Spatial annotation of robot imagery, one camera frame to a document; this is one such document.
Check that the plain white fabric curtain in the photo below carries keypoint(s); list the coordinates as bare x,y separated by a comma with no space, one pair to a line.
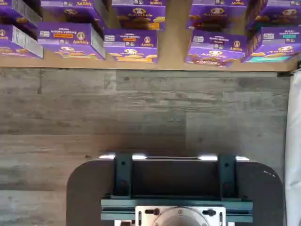
294,141

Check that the particle board shelf with purple boxes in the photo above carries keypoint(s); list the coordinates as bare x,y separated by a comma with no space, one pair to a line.
171,47

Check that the purple Annie's box maroon label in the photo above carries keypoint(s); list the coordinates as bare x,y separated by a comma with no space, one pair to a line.
211,41
216,14

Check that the dark gray rounded base plate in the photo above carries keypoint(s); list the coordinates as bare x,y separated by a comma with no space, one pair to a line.
89,188

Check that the white metal mounting plate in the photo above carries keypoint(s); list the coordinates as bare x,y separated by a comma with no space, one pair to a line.
145,219

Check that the teal metal base frame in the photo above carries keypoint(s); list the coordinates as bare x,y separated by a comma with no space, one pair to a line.
122,174

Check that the purple Annie's snack box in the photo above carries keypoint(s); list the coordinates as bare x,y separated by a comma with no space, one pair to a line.
9,37
9,14

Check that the purple Annie's box orange label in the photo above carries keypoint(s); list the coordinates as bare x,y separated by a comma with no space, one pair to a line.
129,38
68,11
141,14
65,35

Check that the purple Annie's box teal label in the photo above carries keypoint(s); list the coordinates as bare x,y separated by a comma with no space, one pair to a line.
279,37
279,14

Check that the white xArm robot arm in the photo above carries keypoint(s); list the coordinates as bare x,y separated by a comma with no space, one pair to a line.
181,220

